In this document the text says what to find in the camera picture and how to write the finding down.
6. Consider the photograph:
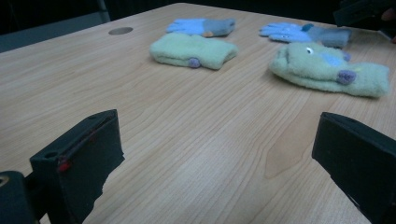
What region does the round grey table grommet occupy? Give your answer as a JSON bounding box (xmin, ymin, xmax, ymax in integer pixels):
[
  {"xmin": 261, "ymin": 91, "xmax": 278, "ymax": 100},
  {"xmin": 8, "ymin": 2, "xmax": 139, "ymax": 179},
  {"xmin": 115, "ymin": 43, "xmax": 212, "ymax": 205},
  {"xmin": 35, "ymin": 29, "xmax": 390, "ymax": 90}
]
[{"xmin": 107, "ymin": 26, "xmax": 134, "ymax": 35}]

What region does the green sock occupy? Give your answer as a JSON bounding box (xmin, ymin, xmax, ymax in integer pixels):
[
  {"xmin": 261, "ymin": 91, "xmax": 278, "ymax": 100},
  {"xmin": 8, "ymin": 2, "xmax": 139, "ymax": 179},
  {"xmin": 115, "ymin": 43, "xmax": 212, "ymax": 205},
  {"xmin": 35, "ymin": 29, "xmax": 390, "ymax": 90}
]
[{"xmin": 148, "ymin": 32, "xmax": 240, "ymax": 71}]

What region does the blue knit glove grey cuff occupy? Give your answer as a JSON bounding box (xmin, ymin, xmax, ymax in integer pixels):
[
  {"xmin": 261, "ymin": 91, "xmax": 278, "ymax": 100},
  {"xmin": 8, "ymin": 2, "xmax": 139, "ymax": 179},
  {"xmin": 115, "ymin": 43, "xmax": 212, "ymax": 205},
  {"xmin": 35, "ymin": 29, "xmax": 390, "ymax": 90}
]
[
  {"xmin": 165, "ymin": 17, "xmax": 236, "ymax": 38},
  {"xmin": 259, "ymin": 21, "xmax": 353, "ymax": 49}
]

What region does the green fuzzy glove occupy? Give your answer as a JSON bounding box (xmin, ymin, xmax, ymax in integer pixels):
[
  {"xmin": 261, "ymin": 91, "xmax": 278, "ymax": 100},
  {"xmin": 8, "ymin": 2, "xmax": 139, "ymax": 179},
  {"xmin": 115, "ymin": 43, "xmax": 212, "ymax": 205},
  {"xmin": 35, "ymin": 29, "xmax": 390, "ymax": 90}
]
[{"xmin": 268, "ymin": 41, "xmax": 391, "ymax": 98}]

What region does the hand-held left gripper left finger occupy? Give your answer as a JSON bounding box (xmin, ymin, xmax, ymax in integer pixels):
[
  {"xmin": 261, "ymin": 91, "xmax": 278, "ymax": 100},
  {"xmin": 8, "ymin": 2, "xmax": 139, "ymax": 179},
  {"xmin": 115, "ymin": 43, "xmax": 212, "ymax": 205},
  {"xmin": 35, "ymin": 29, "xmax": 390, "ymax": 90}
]
[{"xmin": 30, "ymin": 109, "xmax": 125, "ymax": 224}]

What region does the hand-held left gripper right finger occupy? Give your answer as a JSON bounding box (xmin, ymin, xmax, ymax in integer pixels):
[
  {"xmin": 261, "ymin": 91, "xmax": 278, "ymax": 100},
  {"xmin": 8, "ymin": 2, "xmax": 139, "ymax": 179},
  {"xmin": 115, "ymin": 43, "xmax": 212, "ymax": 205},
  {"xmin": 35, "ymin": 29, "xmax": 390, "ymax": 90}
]
[{"xmin": 312, "ymin": 112, "xmax": 396, "ymax": 224}]

